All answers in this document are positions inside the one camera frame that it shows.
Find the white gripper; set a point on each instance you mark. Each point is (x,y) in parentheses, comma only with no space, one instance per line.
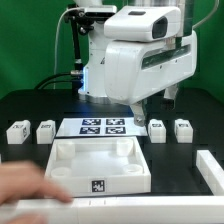
(135,71)

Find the white square tabletop part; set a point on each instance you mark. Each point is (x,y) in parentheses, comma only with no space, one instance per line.
(99,166)

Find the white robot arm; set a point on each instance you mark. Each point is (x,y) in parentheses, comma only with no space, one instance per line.
(93,88)

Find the blurred human hand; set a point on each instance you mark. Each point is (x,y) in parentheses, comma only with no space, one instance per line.
(20,180)

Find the white right obstacle bar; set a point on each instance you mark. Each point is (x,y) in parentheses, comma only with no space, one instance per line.
(211,171)

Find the white obstacle bar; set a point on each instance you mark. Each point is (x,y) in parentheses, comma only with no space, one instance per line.
(211,171)
(124,210)

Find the white sheet with fiducial markers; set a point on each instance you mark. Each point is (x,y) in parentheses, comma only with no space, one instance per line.
(81,127)

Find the white front obstacle bar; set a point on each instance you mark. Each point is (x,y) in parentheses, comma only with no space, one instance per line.
(124,210)

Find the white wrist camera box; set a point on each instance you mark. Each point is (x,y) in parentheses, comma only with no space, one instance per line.
(143,24)

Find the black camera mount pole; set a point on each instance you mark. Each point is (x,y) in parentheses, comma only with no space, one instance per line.
(77,72)

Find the black mounted camera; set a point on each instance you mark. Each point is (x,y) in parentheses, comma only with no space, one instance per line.
(98,12)

